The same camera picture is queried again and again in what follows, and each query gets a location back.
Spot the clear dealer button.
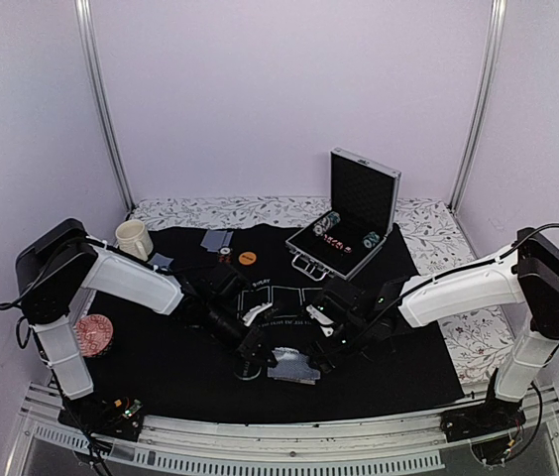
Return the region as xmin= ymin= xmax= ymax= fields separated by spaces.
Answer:
xmin=234 ymin=361 xmax=262 ymax=382

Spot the black poker table mat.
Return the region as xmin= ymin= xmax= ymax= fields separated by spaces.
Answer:
xmin=86 ymin=224 xmax=464 ymax=423

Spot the aluminium poker chip case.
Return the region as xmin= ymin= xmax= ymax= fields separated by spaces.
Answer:
xmin=285 ymin=148 xmax=401 ymax=282

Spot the aluminium frame post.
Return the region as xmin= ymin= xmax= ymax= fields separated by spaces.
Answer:
xmin=74 ymin=0 xmax=136 ymax=213
xmin=448 ymin=0 xmax=507 ymax=215

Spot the orange black 100 chip stack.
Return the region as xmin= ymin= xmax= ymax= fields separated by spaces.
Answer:
xmin=218 ymin=250 xmax=232 ymax=264

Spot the orange big blind button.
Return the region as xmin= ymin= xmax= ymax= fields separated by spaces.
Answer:
xmin=238 ymin=251 xmax=258 ymax=266

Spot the red patterned round tin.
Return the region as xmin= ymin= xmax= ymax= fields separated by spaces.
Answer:
xmin=74 ymin=314 xmax=114 ymax=358

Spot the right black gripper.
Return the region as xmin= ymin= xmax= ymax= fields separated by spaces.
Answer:
xmin=306 ymin=319 xmax=372 ymax=375

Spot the poker chip row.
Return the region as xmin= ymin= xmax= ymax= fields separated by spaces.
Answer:
xmin=312 ymin=211 xmax=341 ymax=236
xmin=362 ymin=231 xmax=382 ymax=249

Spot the cream ceramic mug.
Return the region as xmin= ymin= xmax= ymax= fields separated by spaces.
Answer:
xmin=115 ymin=219 xmax=154 ymax=262

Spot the single blue playing card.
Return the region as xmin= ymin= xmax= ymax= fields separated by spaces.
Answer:
xmin=200 ymin=230 xmax=233 ymax=253

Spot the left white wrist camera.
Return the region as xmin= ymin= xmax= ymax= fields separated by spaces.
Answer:
xmin=241 ymin=302 xmax=277 ymax=327

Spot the small green circuit board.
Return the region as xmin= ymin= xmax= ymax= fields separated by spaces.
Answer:
xmin=113 ymin=398 xmax=143 ymax=419

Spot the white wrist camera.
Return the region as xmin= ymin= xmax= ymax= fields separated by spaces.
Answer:
xmin=241 ymin=302 xmax=277 ymax=327
xmin=306 ymin=304 xmax=335 ymax=337

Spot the floral white tablecloth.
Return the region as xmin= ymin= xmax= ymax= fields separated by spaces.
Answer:
xmin=131 ymin=196 xmax=530 ymax=401

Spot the blue playing card deck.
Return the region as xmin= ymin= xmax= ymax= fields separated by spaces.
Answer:
xmin=267 ymin=362 xmax=320 ymax=385

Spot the red dice row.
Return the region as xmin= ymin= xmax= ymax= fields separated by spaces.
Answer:
xmin=323 ymin=234 xmax=352 ymax=253

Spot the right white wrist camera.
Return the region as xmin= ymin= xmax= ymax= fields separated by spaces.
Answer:
xmin=306 ymin=304 xmax=335 ymax=337

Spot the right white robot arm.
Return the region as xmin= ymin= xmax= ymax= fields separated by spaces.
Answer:
xmin=305 ymin=227 xmax=559 ymax=432

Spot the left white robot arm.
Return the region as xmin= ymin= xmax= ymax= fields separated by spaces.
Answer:
xmin=0 ymin=218 xmax=278 ymax=430

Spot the right aluminium frame post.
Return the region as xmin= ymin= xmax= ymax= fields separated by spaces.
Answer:
xmin=448 ymin=0 xmax=507 ymax=215

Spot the left aluminium frame post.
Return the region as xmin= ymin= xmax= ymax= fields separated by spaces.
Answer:
xmin=74 ymin=0 xmax=136 ymax=213

